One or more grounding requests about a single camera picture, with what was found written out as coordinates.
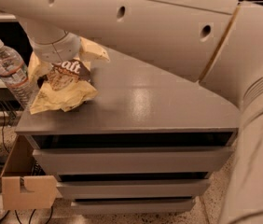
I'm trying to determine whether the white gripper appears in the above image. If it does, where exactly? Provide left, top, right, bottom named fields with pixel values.
left=30, top=33, right=81, bottom=63

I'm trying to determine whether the brown sea salt chip bag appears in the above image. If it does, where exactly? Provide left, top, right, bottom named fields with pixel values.
left=28, top=37, right=110, bottom=115

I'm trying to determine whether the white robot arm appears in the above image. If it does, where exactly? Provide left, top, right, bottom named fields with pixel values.
left=0, top=0, right=263, bottom=224

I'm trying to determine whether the clear plastic water bottle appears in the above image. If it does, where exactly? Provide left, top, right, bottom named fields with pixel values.
left=0, top=39, right=37, bottom=108

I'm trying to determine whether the grey drawer cabinet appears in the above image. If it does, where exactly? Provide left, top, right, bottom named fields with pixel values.
left=16, top=51, right=239, bottom=214

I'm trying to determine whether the cardboard box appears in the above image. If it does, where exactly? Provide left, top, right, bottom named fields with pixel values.
left=0, top=135, right=58, bottom=210

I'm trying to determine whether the black cable on floor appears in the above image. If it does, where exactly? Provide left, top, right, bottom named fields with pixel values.
left=0, top=91, right=14, bottom=156

